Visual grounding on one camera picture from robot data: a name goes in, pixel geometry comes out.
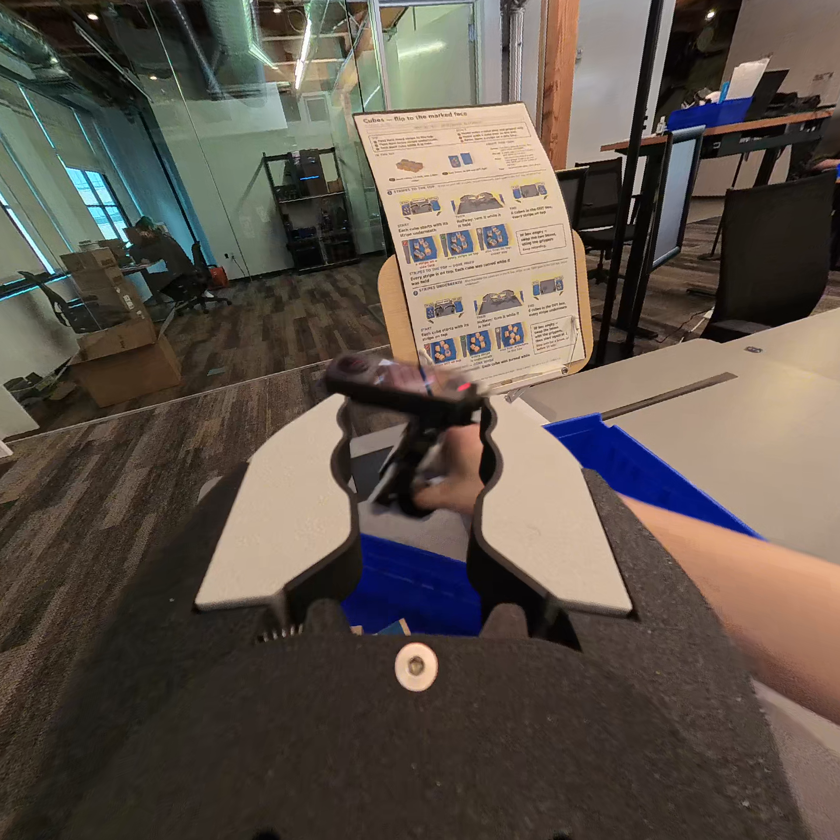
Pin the black shelf rack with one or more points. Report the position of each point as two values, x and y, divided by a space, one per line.
312 210

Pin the black office chair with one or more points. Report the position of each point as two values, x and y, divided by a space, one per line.
62 305
600 203
200 282
768 256

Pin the person's right forearm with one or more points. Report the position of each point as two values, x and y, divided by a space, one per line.
754 590

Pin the large open cardboard box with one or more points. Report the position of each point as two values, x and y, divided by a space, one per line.
124 367

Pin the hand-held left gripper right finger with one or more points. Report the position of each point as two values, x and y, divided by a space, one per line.
544 525

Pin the wooden post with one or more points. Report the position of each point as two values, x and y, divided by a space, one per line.
561 79

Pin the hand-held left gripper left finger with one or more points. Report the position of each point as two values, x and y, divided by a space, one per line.
282 518

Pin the wooden-top desk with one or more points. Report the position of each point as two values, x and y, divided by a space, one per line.
754 124

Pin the black laptop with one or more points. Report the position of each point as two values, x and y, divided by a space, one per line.
768 92

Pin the ceiling tube light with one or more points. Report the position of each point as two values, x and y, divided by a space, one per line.
303 52

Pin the person's right hand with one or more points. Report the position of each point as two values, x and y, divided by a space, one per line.
459 466

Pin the printed instruction sheet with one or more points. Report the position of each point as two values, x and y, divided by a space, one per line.
472 249

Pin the tall cardboard box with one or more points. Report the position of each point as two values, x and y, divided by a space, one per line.
98 282

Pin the frosted glass door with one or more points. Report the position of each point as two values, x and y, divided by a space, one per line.
426 59

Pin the grey panel on stand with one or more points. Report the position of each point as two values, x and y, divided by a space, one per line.
676 197

